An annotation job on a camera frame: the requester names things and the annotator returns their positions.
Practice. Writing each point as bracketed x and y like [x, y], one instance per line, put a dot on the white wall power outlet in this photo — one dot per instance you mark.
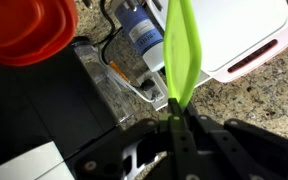
[158, 94]

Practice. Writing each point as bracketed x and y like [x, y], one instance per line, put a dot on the blue white spray can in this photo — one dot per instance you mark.
[144, 35]

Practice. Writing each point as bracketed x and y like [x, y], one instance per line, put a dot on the black coffee machine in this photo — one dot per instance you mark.
[57, 116]

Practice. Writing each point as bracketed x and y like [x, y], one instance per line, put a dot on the pink white cutting board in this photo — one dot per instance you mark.
[236, 36]

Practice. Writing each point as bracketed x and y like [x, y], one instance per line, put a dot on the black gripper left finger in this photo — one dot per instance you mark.
[122, 155]

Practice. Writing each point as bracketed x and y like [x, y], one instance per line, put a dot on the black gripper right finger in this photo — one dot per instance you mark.
[236, 150]

